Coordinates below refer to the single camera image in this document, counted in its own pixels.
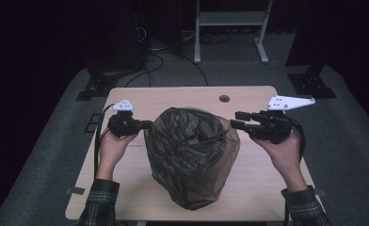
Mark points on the dark cabinet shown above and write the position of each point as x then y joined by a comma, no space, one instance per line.
116,37

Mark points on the black plastic garbage bag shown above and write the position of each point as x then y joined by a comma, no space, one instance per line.
189,157

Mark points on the black stand base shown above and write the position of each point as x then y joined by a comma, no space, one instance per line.
311,84
96,88

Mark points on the grey tape strip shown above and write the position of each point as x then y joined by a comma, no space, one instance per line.
75,190
320,192

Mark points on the person's left hand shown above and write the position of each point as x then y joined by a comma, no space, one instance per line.
110,153

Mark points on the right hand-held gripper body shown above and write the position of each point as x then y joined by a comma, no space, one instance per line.
272,128

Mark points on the white metal stand frame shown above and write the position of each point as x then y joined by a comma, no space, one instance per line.
229,18

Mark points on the person's right hand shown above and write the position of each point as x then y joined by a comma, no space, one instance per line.
286,160

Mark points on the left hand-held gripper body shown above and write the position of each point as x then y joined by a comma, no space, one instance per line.
123,125

